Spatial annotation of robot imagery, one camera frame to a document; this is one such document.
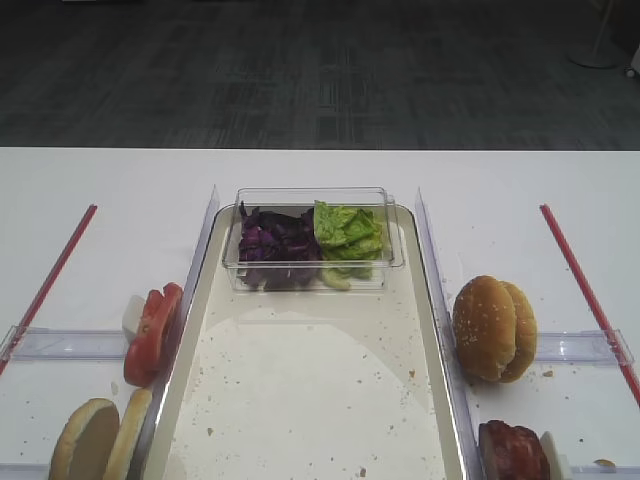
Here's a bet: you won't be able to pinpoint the bun bottom half slice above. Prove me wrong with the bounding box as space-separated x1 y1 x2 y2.
103 388 152 480

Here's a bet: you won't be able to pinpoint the green lettuce leaves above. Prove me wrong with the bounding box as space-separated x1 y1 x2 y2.
313 201 384 262

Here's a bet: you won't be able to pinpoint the tomato slices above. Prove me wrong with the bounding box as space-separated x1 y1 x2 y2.
123 282 183 388

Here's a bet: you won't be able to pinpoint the brown meat patty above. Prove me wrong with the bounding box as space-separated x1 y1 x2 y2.
479 420 551 480

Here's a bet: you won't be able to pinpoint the clear plastic container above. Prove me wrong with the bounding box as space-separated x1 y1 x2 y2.
221 187 404 292

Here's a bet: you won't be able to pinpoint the shredded purple cabbage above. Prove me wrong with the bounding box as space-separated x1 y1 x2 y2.
238 202 321 291

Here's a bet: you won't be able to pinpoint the white metal tray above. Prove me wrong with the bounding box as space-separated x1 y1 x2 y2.
143 207 468 479

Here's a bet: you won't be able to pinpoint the sesame bun top front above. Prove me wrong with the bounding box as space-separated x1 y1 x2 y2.
452 275 516 382

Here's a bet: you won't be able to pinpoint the sesame bun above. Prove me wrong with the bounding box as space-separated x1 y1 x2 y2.
452 275 516 382
500 281 537 383

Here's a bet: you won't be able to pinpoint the sesame bun top rear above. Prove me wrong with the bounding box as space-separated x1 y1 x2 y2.
500 281 537 383

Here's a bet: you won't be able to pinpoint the left red strip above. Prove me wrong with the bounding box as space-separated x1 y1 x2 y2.
0 204 98 373

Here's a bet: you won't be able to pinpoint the red strip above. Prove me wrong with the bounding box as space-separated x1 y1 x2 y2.
539 204 639 403
0 204 98 373

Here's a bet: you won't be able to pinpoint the white pusher block by patty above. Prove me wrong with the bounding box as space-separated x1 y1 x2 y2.
540 431 573 480

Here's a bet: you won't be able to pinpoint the right red strip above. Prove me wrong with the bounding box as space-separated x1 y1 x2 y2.
539 204 639 403

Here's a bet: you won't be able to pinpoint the right clear vertical rail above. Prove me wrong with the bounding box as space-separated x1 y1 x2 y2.
415 189 486 479

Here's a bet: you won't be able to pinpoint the clear vertical rail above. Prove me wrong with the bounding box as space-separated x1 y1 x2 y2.
127 189 220 479
415 189 486 479

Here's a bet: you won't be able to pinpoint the left clear vertical rail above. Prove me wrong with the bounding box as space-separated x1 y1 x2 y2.
127 189 220 479

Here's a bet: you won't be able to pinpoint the upper right clear rail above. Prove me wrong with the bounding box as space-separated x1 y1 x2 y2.
534 330 635 366

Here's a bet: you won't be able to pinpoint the upper left clear rail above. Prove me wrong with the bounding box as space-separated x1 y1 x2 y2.
1 326 129 361

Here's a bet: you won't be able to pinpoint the lower right clear rail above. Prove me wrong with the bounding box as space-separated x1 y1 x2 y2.
569 464 618 480

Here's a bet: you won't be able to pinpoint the lower left clear rail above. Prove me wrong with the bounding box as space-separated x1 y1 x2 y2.
0 464 49 480

